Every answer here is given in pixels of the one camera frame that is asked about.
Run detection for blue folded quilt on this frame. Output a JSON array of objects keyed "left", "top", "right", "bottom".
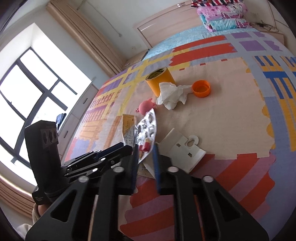
[{"left": 200, "top": 15, "right": 251, "bottom": 32}]

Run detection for wooden nightstand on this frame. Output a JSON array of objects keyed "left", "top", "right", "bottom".
[
  {"left": 123, "top": 49, "right": 149, "bottom": 70},
  {"left": 250, "top": 22, "right": 285, "bottom": 45}
]

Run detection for beige window cabinet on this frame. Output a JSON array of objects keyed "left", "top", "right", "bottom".
[{"left": 58, "top": 84, "right": 98, "bottom": 162}]

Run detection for colourful patterned blanket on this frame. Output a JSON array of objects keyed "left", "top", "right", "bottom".
[{"left": 65, "top": 32, "right": 295, "bottom": 238}]

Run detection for light blue bedspread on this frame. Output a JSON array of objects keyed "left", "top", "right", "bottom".
[{"left": 142, "top": 25, "right": 258, "bottom": 61}]

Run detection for silver pill blister pack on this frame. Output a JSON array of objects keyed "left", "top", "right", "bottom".
[{"left": 135, "top": 108, "right": 157, "bottom": 164}]

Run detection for blue cloth on cabinet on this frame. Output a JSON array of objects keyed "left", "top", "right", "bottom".
[{"left": 56, "top": 113, "right": 67, "bottom": 131}]

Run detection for person's left hand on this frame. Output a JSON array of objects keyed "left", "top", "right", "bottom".
[{"left": 37, "top": 204, "right": 50, "bottom": 216}]

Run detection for pink pig toy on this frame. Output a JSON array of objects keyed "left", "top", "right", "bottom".
[{"left": 135, "top": 98, "right": 157, "bottom": 115}]

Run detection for red striped folded quilt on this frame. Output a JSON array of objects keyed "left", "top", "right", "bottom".
[{"left": 191, "top": 0, "right": 243, "bottom": 8}]

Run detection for orange bottle cap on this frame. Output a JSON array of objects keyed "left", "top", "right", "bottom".
[{"left": 192, "top": 80, "right": 211, "bottom": 98}]

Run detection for dark framed window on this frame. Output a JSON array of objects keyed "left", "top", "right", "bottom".
[{"left": 1, "top": 23, "right": 91, "bottom": 185}]

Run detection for black cables on nightstand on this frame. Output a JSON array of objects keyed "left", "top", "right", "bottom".
[{"left": 250, "top": 20, "right": 280, "bottom": 32}]

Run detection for left wooden nightstand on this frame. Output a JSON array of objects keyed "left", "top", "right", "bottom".
[{"left": 123, "top": 49, "right": 149, "bottom": 70}]

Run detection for beige lower curtain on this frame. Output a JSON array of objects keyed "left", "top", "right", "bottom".
[{"left": 1, "top": 176, "right": 34, "bottom": 218}]

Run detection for beige curtain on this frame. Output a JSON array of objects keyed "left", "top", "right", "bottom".
[
  {"left": 1, "top": 176, "right": 34, "bottom": 218},
  {"left": 47, "top": 1, "right": 126, "bottom": 77}
]

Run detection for white cardboard packaging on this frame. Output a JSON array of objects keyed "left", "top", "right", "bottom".
[{"left": 142, "top": 127, "right": 206, "bottom": 179}]

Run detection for yellow medicine box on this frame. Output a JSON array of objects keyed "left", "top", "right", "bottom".
[{"left": 122, "top": 114, "right": 135, "bottom": 147}]

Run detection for wooden bed headboard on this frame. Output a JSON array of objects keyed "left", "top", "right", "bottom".
[{"left": 133, "top": 1, "right": 202, "bottom": 49}]

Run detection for pink folded quilt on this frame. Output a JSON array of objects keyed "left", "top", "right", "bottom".
[{"left": 197, "top": 2, "right": 248, "bottom": 22}]

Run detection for crumpled white tissue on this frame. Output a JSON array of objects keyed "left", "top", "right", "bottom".
[{"left": 156, "top": 82, "right": 193, "bottom": 110}]

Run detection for yellow tape roll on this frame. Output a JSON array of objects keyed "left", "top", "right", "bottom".
[{"left": 145, "top": 67, "right": 175, "bottom": 97}]

